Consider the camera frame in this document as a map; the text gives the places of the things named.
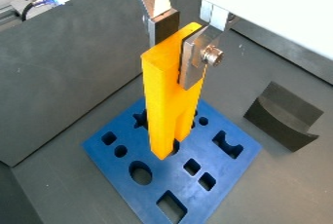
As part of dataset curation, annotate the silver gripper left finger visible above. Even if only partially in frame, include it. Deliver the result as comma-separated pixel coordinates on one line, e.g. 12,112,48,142
137,0,179,47

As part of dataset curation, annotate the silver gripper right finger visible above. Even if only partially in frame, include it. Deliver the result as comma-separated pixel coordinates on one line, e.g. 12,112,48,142
177,1,239,90

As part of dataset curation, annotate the yellow double-square peg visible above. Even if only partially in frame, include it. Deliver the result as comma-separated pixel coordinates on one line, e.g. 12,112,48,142
140,22,203,160

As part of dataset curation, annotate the dark grey foam panel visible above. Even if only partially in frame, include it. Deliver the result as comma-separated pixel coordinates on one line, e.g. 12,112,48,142
0,0,148,167

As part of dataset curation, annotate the blue shape-sorting board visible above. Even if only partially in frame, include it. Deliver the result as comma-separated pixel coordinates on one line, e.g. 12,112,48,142
81,100,262,224

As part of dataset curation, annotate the black cable with connector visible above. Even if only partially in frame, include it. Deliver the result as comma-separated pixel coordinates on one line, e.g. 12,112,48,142
20,0,58,22

